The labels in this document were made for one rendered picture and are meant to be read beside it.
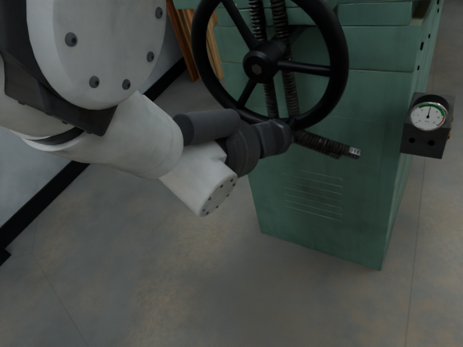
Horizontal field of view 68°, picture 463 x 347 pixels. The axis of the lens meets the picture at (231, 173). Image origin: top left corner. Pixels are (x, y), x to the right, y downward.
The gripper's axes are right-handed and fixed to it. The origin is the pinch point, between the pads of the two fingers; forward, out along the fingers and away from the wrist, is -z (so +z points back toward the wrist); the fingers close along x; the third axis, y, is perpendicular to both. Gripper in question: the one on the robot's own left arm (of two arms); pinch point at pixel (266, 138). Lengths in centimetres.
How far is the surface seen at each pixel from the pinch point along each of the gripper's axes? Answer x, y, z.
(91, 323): -86, -50, -9
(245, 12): -1.3, 23.2, -5.8
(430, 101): 24.6, -0.5, -17.6
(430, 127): 23.7, -5.1, -20.1
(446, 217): 21, -44, -83
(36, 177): -142, 5, -34
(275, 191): -23, -19, -44
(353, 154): 9.0, -7.9, -20.3
